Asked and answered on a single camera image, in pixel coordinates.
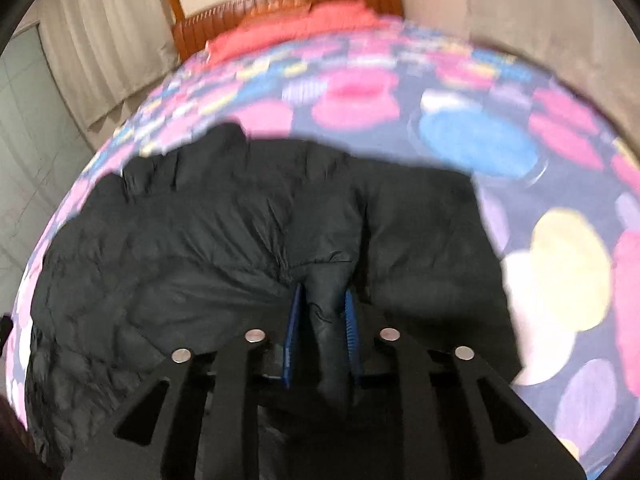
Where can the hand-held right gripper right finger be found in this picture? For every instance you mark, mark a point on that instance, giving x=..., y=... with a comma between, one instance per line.
x=351, y=332

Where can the wooden headboard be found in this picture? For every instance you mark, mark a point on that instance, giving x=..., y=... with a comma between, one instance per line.
x=220, y=25

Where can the polka dot bed sheet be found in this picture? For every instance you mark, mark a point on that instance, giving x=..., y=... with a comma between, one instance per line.
x=450, y=110

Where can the orange pillow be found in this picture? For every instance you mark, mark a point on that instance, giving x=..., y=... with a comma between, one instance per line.
x=277, y=8

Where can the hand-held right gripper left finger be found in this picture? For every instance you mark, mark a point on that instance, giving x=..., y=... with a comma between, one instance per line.
x=291, y=340

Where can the black puffer jacket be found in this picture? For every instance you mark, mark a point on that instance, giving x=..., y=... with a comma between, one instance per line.
x=200, y=240

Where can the beige curtain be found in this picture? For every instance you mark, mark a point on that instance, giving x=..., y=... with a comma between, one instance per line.
x=100, y=35

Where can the red blanket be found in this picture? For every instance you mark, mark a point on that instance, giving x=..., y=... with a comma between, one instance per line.
x=300, y=30

